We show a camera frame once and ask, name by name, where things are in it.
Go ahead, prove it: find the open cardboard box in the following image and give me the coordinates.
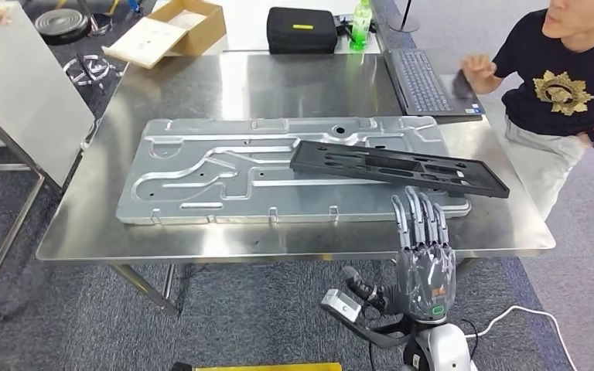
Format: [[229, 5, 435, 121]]
[[102, 0, 227, 70]]

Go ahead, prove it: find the chrome round stand base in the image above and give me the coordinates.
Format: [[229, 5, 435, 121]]
[[34, 9, 91, 46]]

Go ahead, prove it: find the large stamped metal panel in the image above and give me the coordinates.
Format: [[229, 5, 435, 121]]
[[116, 116, 473, 226]]

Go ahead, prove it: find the person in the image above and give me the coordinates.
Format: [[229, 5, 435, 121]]
[[460, 0, 594, 221]]

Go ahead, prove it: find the green drink bottle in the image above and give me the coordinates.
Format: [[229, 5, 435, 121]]
[[349, 0, 374, 51]]

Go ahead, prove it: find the black plastic panel part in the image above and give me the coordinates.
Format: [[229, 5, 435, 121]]
[[288, 141, 510, 199]]

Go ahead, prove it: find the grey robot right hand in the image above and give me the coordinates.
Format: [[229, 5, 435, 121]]
[[342, 185, 457, 325]]

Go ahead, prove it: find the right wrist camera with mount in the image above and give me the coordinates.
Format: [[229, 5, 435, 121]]
[[321, 289, 416, 350]]

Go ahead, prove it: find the pole stand with round base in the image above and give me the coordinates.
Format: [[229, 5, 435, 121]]
[[389, 0, 421, 33]]

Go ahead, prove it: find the black zip case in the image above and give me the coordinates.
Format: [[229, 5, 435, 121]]
[[266, 6, 339, 55]]

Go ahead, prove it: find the white cable bundle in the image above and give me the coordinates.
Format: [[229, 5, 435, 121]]
[[63, 53, 118, 94]]

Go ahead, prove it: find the person's right hand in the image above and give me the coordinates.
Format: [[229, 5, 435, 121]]
[[460, 53, 498, 96]]

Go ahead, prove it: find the steel workbench table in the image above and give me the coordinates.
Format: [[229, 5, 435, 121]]
[[36, 49, 557, 317]]

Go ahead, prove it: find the grey laptop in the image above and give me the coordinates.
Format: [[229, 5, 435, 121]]
[[370, 15, 486, 124]]

